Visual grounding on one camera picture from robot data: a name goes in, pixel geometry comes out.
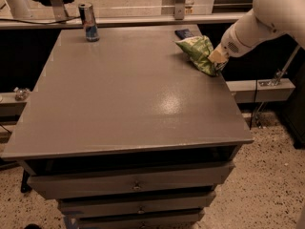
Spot dark blue rxbar wrapper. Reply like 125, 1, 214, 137
174, 29, 193, 40

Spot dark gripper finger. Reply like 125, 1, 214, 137
215, 62, 227, 75

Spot black cable on rail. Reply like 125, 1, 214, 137
0, 14, 81, 26

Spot metal bracket post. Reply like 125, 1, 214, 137
174, 0, 185, 20

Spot white pipe top left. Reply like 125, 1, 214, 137
5, 0, 32, 19

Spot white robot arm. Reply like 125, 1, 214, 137
208, 0, 305, 69

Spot green jalapeno chip bag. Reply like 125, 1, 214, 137
175, 35, 218, 76

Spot small crumpled clear object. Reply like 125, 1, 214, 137
13, 87, 31, 101

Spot blue silver energy drink can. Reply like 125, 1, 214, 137
78, 3, 99, 42

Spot bottom grey drawer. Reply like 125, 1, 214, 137
77, 209, 204, 229

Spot top grey drawer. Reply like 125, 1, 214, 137
28, 161, 234, 199

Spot grey metal window rail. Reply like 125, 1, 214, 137
0, 12, 244, 30

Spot grey drawer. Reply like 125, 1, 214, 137
59, 190, 215, 219
77, 209, 204, 229
28, 161, 234, 199

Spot middle grey drawer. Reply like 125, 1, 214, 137
59, 190, 215, 219

